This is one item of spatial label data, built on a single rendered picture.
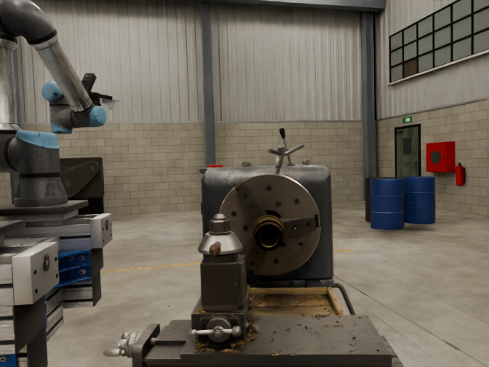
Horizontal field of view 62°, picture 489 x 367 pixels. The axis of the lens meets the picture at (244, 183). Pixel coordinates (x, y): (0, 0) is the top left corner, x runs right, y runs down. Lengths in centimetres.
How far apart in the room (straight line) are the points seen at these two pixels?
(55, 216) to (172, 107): 1014
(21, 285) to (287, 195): 74
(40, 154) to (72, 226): 23
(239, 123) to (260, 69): 168
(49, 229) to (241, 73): 1070
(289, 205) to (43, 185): 74
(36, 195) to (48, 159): 12
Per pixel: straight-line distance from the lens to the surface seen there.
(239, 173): 140
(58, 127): 168
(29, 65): 1187
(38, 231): 137
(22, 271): 85
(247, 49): 1200
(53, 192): 137
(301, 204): 123
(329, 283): 145
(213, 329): 70
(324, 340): 75
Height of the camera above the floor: 127
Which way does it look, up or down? 3 degrees down
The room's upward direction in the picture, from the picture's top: 2 degrees counter-clockwise
